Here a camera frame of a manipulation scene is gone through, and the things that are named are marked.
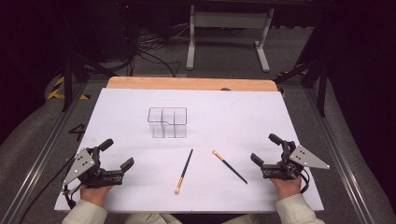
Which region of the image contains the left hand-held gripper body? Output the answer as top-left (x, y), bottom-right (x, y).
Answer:
top-left (61, 147), bottom-right (126, 189)

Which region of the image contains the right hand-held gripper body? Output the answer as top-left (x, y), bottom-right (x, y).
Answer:
top-left (261, 140), bottom-right (331, 182)

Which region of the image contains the black makeup brush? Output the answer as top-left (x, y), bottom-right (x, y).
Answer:
top-left (174, 148), bottom-right (194, 196)
top-left (212, 149), bottom-right (249, 185)

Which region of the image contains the clear plastic organizer box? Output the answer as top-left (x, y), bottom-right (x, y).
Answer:
top-left (147, 106), bottom-right (189, 139)

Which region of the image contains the person's left hand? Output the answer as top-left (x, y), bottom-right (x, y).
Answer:
top-left (79, 185), bottom-right (114, 207)

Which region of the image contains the person's right hand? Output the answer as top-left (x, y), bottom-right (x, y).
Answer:
top-left (270, 176), bottom-right (303, 201)

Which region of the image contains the black tape mark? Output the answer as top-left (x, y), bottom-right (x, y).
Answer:
top-left (68, 123), bottom-right (87, 143)

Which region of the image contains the white table sheet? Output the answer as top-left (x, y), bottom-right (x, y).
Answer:
top-left (54, 87), bottom-right (325, 214)

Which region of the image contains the black tripod stand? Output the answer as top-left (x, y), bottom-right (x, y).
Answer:
top-left (274, 55), bottom-right (328, 118)
top-left (60, 52), bottom-right (110, 113)

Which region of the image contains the yellow black hazard tape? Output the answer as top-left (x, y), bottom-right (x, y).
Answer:
top-left (46, 76), bottom-right (92, 101)

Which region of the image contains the white metal stand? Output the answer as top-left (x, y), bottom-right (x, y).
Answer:
top-left (186, 4), bottom-right (276, 73)

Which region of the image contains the right hand-held gripper cable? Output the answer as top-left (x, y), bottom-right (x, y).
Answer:
top-left (298, 167), bottom-right (312, 194)

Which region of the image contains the hand-held gripper cable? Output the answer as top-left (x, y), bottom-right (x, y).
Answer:
top-left (18, 152), bottom-right (78, 224)
top-left (298, 167), bottom-right (312, 194)

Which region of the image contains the left hand-held gripper cable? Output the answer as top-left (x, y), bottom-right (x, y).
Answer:
top-left (18, 152), bottom-right (78, 224)

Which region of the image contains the aluminium floor rail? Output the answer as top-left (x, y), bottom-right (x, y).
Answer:
top-left (0, 82), bottom-right (88, 224)
top-left (303, 88), bottom-right (375, 224)

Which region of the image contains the bundle of floor cables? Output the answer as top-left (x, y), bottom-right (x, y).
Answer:
top-left (132, 22), bottom-right (191, 78)

